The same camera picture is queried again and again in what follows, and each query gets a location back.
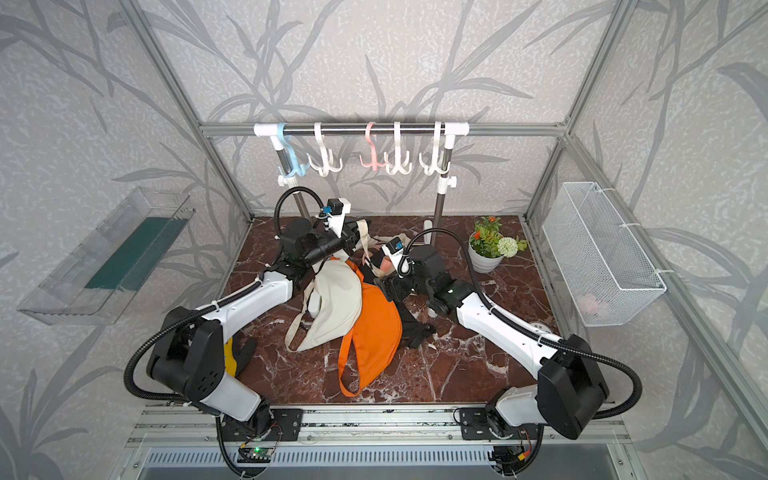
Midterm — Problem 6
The white pot with artificial plant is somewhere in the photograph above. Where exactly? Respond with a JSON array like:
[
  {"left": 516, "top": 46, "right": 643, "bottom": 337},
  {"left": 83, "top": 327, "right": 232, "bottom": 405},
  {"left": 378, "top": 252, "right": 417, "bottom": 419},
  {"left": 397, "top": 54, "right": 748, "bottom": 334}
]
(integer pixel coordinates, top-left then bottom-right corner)
[{"left": 469, "top": 216, "right": 529, "bottom": 274}]

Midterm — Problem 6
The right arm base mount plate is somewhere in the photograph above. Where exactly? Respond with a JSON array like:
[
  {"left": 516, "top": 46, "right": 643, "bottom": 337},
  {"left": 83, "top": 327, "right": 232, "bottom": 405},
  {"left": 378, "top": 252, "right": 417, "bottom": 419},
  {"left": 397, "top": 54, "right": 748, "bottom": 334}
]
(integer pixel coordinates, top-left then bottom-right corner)
[{"left": 453, "top": 407, "right": 540, "bottom": 441}]

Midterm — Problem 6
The blue plastic hook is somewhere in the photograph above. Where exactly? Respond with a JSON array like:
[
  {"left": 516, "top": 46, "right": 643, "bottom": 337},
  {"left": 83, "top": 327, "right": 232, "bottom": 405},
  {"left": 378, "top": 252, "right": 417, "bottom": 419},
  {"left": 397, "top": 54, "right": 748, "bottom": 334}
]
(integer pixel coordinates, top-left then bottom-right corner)
[{"left": 277, "top": 123, "right": 309, "bottom": 178}]

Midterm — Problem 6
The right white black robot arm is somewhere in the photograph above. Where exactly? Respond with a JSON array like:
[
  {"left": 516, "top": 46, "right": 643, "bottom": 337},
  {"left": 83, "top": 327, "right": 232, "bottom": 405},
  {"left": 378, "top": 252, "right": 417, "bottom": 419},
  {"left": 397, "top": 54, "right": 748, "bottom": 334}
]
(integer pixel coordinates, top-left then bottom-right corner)
[{"left": 377, "top": 237, "right": 643, "bottom": 440}]

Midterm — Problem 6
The pink item in basket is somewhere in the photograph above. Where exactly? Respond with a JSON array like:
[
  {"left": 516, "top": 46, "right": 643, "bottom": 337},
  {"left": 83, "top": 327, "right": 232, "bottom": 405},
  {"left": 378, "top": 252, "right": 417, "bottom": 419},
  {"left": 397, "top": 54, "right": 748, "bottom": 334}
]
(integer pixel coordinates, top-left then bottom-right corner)
[{"left": 577, "top": 294, "right": 608, "bottom": 317}]

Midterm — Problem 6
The yellow black work glove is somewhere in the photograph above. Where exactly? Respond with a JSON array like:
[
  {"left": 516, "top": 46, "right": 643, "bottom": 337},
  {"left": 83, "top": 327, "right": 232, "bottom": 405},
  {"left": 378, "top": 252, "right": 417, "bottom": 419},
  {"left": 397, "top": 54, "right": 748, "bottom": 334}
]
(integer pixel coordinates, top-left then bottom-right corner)
[{"left": 224, "top": 337, "right": 257, "bottom": 377}]

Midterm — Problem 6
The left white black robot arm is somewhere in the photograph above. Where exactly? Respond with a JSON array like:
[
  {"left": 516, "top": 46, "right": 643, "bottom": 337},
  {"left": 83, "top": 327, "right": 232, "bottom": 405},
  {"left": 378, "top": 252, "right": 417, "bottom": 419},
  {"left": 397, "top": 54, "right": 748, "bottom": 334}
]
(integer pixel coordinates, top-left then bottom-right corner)
[{"left": 123, "top": 198, "right": 360, "bottom": 432}]

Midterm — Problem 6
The cream bag with brown-striped strap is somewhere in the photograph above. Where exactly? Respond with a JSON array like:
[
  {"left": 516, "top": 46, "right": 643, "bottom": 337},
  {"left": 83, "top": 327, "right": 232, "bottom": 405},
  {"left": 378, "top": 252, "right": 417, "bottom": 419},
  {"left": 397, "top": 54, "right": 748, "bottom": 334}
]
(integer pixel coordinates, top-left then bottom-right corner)
[{"left": 355, "top": 219, "right": 395, "bottom": 278}]

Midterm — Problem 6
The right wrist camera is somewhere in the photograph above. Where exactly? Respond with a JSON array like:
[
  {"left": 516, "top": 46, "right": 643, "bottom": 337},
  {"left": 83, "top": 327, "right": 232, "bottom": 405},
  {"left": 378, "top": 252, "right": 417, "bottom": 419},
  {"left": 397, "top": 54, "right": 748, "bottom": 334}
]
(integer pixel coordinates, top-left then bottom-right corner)
[{"left": 382, "top": 236, "right": 407, "bottom": 267}]

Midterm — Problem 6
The pink plastic hook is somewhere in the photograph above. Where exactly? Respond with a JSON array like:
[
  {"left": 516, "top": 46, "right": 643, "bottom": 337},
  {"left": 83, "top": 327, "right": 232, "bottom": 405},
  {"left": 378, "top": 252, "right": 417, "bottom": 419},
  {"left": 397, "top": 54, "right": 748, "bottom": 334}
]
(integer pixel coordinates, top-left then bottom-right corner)
[{"left": 359, "top": 121, "right": 386, "bottom": 172}]

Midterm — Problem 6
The white plastic hook right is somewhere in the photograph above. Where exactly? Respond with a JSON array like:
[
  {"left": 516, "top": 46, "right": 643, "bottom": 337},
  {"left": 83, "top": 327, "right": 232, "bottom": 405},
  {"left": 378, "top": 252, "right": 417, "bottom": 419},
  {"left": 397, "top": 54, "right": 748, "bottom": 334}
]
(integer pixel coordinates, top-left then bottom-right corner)
[{"left": 418, "top": 122, "right": 448, "bottom": 176}]

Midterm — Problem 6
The white wire mesh basket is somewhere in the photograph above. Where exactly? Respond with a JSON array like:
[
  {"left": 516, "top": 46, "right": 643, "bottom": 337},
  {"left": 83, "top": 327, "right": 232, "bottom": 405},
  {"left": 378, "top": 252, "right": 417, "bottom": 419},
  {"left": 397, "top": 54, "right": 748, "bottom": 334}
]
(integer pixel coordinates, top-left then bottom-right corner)
[{"left": 543, "top": 182, "right": 667, "bottom": 327}]

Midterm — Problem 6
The white plastic hook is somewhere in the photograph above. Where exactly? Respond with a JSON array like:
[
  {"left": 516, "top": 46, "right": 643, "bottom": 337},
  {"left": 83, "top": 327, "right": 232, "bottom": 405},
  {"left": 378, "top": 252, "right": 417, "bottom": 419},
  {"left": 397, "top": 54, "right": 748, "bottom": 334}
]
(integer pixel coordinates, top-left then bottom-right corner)
[
  {"left": 307, "top": 122, "right": 343, "bottom": 178},
  {"left": 418, "top": 122, "right": 448, "bottom": 176},
  {"left": 384, "top": 122, "right": 413, "bottom": 176}
]

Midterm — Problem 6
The clear acrylic wall shelf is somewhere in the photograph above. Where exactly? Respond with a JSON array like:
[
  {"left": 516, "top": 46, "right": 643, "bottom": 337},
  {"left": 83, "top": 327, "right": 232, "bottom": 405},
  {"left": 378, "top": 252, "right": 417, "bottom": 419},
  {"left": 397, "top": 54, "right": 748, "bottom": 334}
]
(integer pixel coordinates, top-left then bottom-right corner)
[{"left": 18, "top": 187, "right": 195, "bottom": 325}]

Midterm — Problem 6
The white plastic hook left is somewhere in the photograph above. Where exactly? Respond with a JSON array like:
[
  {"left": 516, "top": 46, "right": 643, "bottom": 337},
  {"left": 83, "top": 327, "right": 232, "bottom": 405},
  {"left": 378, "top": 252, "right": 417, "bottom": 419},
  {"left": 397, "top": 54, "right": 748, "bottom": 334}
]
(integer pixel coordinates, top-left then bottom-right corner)
[{"left": 307, "top": 122, "right": 343, "bottom": 178}]

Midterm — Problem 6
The white and steel clothes rack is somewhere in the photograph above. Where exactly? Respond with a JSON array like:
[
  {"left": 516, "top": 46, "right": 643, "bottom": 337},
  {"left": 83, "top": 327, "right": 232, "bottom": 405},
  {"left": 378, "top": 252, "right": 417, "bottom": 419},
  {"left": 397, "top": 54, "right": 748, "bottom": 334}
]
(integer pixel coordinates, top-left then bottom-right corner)
[{"left": 252, "top": 121, "right": 470, "bottom": 227}]

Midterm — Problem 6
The white plastic hook middle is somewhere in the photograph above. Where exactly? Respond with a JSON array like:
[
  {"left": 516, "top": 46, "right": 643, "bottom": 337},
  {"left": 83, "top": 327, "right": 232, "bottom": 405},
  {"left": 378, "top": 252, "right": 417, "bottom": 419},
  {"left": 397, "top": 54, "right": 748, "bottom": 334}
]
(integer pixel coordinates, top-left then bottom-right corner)
[{"left": 384, "top": 122, "right": 413, "bottom": 176}]

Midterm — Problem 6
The black bag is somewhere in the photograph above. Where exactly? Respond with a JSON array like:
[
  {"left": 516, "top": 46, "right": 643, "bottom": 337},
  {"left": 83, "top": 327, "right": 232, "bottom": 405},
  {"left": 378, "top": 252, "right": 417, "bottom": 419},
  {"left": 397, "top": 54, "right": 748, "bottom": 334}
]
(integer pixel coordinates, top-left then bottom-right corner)
[{"left": 394, "top": 300, "right": 436, "bottom": 349}]

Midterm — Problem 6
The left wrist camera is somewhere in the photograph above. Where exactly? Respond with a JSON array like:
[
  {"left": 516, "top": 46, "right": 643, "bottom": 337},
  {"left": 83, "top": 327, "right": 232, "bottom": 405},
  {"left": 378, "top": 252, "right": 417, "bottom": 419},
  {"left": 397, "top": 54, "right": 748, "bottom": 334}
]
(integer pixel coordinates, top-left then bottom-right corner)
[{"left": 319, "top": 198, "right": 351, "bottom": 237}]

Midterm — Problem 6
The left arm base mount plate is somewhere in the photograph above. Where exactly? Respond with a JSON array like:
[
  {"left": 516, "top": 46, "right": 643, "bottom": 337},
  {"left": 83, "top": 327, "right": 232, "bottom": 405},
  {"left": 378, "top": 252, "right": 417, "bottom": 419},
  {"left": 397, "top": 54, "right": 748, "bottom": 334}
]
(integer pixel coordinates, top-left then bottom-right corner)
[{"left": 220, "top": 404, "right": 304, "bottom": 442}]

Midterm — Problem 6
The aluminium front rail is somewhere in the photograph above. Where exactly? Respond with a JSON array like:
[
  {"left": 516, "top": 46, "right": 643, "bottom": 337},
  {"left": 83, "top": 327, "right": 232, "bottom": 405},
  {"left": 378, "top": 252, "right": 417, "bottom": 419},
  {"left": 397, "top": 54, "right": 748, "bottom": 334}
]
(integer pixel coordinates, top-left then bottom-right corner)
[{"left": 122, "top": 403, "right": 631, "bottom": 448}]

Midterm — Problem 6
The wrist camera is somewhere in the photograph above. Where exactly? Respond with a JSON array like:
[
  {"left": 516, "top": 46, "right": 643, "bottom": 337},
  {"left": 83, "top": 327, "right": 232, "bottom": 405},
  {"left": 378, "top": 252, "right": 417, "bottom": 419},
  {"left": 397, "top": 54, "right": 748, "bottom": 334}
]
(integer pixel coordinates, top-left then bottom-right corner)
[
  {"left": 382, "top": 236, "right": 407, "bottom": 267},
  {"left": 319, "top": 198, "right": 351, "bottom": 237}
]

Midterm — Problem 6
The orange crescent bag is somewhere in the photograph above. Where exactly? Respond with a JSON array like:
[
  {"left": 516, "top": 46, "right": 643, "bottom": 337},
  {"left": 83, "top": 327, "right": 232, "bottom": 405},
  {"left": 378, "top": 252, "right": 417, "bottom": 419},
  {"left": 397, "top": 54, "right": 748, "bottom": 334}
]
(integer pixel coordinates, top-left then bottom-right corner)
[{"left": 337, "top": 260, "right": 403, "bottom": 398}]

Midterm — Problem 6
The cream crescent bag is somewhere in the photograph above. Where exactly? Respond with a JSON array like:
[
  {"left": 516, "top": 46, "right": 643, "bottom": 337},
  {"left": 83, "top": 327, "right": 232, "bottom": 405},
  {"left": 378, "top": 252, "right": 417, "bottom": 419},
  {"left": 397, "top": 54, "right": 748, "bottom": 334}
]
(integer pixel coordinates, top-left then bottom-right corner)
[{"left": 284, "top": 260, "right": 362, "bottom": 352}]

